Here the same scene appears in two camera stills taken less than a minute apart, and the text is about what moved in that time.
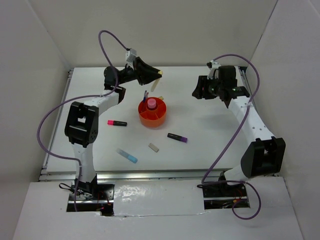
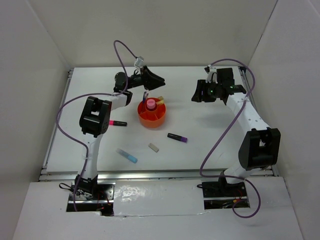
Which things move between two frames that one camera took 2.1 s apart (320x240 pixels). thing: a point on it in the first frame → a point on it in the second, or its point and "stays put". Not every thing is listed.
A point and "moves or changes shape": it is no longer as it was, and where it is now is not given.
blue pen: x=144 y=98 stays put
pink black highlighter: x=113 y=122 stays put
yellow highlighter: x=156 y=81 moves or changes shape
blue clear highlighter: x=129 y=157 stays put
